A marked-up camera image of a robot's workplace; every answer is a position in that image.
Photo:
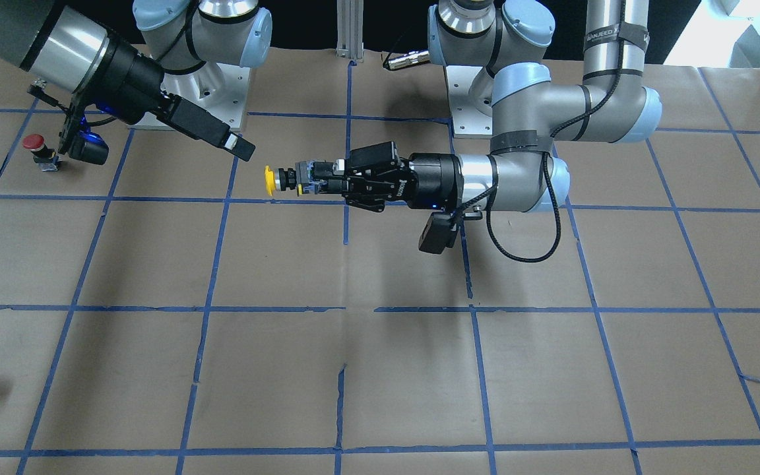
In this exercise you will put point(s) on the red push button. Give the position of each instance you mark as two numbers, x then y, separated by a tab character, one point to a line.
44	157

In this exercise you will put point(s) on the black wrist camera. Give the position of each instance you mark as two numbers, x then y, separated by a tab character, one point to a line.
439	234
76	139

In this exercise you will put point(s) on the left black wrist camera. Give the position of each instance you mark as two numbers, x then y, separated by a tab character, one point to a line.
439	234

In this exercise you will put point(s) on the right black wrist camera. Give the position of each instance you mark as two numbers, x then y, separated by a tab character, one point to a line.
76	139

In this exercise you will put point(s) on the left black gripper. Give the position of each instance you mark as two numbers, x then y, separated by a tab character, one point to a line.
434	179

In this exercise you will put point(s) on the yellow push button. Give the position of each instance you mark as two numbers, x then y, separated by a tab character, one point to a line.
283	179

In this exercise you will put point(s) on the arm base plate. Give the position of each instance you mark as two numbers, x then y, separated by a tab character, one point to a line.
469	90
219	88

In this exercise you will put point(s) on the aluminium frame post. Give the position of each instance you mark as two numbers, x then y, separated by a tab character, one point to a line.
350	14

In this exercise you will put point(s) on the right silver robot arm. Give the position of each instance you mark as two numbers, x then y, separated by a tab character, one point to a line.
58	44

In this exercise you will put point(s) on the silver cable connector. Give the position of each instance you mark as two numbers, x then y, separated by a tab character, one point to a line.
411	59

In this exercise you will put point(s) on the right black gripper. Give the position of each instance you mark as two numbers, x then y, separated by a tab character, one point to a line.
130	80

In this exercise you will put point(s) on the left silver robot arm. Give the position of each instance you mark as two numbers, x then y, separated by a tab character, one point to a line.
529	112

